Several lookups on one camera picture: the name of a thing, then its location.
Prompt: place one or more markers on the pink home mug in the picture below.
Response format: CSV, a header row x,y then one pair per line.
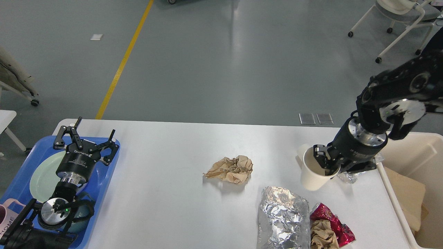
x,y
7,215

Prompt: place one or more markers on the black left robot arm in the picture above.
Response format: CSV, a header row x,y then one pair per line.
x,y
55,199

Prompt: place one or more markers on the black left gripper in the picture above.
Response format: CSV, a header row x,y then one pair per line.
x,y
79,165

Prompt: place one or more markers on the white rolling chair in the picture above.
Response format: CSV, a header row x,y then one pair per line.
x,y
411,13

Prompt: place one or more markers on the mint green plate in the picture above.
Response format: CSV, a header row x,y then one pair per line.
x,y
45,178

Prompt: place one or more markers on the white paper cup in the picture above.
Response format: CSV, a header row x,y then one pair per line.
x,y
312,175
301,151

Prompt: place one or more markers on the white side table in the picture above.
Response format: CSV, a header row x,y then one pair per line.
x,y
6,117

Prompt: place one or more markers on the large brown paper bag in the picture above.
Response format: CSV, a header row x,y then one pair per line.
x,y
414,217

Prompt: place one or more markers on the beige plastic bin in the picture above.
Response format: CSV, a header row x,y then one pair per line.
x,y
419,156

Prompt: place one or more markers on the crumpled brown paper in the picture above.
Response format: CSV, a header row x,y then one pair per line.
x,y
234,170

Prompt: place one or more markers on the beige chair at left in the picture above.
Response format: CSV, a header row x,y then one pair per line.
x,y
15,78

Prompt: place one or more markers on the blue plastic tray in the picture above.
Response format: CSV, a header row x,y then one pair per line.
x,y
96,187

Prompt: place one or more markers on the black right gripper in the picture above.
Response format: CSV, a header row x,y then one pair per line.
x,y
352,150

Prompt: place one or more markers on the crumpled brown paper ball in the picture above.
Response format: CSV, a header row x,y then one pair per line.
x,y
322,235

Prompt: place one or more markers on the silver foil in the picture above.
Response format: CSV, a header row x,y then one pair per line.
x,y
352,177

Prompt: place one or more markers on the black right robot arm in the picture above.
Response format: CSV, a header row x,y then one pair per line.
x,y
387,109

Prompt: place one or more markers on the silver foil bag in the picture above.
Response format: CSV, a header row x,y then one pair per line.
x,y
283,220

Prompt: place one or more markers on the teal home mug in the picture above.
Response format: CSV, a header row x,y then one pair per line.
x,y
77,227

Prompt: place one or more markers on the red foil wrapper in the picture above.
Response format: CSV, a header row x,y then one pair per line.
x,y
344,234

